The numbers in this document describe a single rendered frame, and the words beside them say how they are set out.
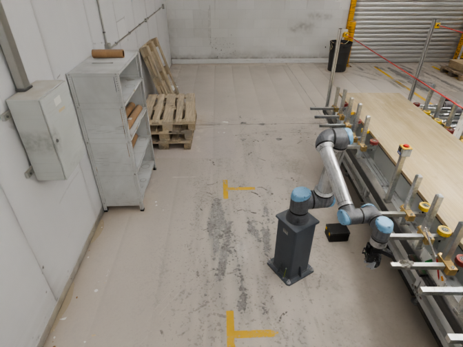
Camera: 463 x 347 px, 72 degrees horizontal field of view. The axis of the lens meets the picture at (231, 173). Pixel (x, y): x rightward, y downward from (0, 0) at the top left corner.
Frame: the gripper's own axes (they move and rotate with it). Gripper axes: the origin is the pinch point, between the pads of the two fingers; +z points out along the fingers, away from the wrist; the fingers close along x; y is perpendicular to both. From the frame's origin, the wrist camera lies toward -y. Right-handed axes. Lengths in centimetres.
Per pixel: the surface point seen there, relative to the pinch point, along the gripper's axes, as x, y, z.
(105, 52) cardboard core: -205, 206, -77
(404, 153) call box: -76, -44, -35
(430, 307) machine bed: -17, -67, 66
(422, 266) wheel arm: 2.1, -28.1, -3.4
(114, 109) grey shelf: -153, 191, -38
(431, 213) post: -26, -43, -19
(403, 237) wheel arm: -22.8, -28.6, -2.3
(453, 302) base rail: 15.6, -44.7, 12.5
